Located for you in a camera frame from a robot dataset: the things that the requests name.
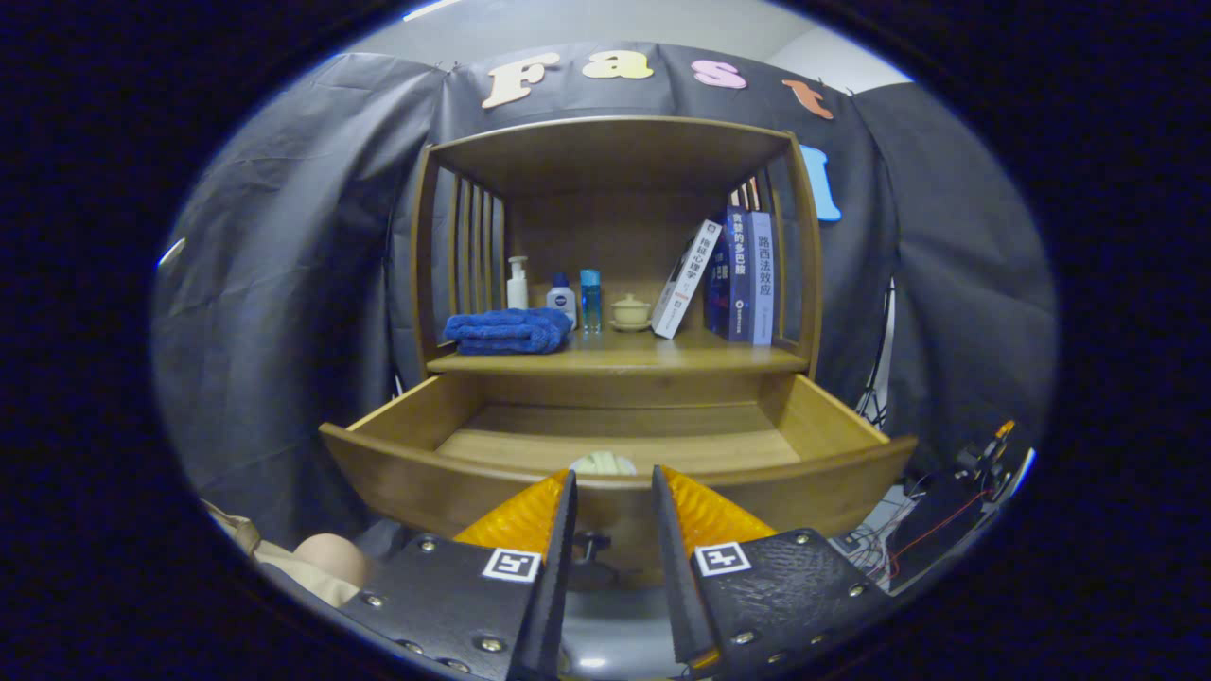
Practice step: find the white book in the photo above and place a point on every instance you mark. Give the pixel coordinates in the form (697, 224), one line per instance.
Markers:
(686, 279)

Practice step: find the dark blue book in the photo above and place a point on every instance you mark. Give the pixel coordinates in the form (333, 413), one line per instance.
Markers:
(736, 284)

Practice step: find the wooden countertop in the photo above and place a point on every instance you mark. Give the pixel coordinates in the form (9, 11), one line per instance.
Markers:
(643, 355)

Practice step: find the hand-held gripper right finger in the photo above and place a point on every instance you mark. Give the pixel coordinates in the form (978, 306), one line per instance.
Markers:
(676, 586)

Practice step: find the pale purple book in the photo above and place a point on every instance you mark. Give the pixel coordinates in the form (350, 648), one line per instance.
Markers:
(762, 284)

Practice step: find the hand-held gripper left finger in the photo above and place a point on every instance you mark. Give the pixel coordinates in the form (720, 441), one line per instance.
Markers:
(549, 605)

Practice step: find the white bottle with blue cap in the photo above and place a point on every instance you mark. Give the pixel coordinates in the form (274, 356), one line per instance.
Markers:
(562, 307)

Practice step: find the white pump bottle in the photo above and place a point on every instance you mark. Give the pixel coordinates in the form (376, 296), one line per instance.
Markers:
(517, 293)

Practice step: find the folded blue towel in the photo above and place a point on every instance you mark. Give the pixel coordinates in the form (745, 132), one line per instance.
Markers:
(506, 331)

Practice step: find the cream lidded teacup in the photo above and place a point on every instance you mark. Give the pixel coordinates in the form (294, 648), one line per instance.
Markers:
(631, 312)

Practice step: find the clear blue bottle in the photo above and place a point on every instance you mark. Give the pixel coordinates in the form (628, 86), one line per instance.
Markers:
(590, 303)

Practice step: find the wooden cabinet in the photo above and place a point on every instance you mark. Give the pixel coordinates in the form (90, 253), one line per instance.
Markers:
(605, 236)

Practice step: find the person's leg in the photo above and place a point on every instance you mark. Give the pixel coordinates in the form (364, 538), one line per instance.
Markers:
(331, 563)

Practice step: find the black and orange tool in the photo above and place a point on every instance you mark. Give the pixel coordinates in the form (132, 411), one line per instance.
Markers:
(984, 454)

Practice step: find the black light stand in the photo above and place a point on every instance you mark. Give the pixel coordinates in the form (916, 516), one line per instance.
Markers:
(880, 378)

